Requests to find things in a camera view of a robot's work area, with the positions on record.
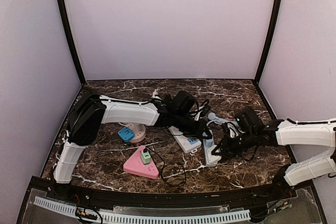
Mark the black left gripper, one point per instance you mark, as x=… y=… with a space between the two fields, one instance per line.
x=202 y=127

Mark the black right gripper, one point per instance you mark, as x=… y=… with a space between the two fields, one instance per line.
x=226 y=140

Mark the light blue power strip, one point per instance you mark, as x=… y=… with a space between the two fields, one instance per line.
x=210 y=159

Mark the white multi-socket power strip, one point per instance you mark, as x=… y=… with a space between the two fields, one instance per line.
x=188 y=145

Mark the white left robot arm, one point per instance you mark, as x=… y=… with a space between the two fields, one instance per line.
x=93 y=109

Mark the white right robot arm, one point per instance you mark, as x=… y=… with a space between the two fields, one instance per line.
x=282 y=133

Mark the round pink power socket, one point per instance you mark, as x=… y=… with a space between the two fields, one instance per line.
x=139 y=130

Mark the blue square plug adapter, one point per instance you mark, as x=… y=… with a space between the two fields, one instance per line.
x=126 y=134

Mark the pink triangular power socket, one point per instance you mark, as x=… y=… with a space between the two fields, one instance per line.
x=134 y=165

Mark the green charger adapter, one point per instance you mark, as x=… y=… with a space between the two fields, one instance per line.
x=145 y=157

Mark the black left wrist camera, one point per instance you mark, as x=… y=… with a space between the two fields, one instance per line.
x=184 y=101

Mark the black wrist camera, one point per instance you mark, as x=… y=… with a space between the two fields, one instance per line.
x=184 y=101
x=249 y=121

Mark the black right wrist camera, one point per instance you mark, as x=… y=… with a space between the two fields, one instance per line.
x=249 y=121

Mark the white slotted cable tray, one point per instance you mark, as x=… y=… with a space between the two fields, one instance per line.
x=145 y=215

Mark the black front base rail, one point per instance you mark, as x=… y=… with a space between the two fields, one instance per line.
x=93 y=195

